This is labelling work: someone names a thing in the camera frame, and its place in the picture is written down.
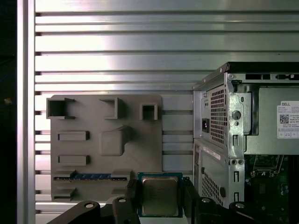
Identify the blue green RAM stick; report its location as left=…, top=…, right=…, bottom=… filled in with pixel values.
left=53, top=172, right=131, bottom=182

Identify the silver square CPU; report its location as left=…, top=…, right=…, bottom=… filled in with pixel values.
left=136, top=172, right=185, bottom=219

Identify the green motherboard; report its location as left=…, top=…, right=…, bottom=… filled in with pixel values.
left=244, top=154, right=299, bottom=224

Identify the black open PC case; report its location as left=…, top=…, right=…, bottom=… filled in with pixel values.
left=192, top=62, right=299, bottom=224

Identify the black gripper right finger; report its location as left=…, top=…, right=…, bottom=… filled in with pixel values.
left=183, top=177, right=266, bottom=224

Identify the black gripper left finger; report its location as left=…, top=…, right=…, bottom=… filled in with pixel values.
left=50, top=178, right=141, bottom=224

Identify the grey power supply unit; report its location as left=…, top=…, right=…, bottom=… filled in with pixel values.
left=200, top=86, right=299, bottom=156

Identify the grey plastic parts rack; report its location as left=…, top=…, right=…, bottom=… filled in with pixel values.
left=46, top=94, right=163, bottom=203

